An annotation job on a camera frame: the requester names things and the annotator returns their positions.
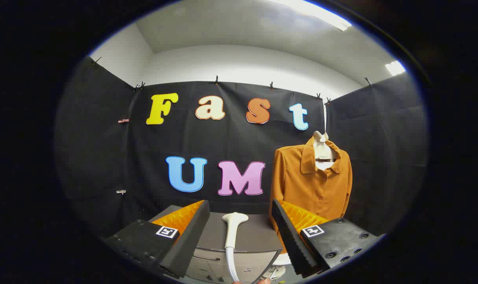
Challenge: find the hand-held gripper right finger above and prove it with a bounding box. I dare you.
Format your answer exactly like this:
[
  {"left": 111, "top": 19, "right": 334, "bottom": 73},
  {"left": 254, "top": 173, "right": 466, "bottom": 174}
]
[{"left": 269, "top": 198, "right": 386, "bottom": 278}]

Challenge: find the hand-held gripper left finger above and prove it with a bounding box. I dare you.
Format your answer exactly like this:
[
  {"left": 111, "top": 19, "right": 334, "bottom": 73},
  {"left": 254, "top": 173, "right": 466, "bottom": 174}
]
[{"left": 102, "top": 200, "right": 211, "bottom": 280}]

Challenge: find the white garment steamer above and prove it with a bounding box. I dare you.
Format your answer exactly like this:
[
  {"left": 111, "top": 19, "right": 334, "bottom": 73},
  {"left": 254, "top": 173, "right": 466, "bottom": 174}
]
[{"left": 222, "top": 212, "right": 249, "bottom": 283}]

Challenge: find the orange button shirt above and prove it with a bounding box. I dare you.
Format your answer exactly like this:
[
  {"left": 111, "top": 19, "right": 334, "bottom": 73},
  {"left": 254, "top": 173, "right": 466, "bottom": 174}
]
[{"left": 269, "top": 136, "right": 353, "bottom": 253}]

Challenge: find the white clothes hanger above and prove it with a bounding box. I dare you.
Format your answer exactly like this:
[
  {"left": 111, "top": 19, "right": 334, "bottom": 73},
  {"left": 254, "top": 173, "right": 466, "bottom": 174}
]
[{"left": 312, "top": 131, "right": 338, "bottom": 171}]

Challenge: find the grey drawer cabinet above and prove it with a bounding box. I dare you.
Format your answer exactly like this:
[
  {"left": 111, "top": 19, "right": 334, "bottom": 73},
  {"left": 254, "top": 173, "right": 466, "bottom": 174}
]
[{"left": 148, "top": 204, "right": 284, "bottom": 284}]

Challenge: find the row of black clips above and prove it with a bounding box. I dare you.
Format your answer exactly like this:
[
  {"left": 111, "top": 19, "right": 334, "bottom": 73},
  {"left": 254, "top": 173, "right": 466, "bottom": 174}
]
[{"left": 91, "top": 56, "right": 373, "bottom": 104}]

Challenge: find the small ceiling light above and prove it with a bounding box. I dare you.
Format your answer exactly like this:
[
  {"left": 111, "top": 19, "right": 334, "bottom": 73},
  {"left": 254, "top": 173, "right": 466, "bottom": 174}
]
[{"left": 385, "top": 60, "right": 406, "bottom": 76}]

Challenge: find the long ceiling light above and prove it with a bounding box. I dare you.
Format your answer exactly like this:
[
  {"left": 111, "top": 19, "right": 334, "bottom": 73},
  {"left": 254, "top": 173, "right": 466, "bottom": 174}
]
[{"left": 271, "top": 0, "right": 353, "bottom": 31}]

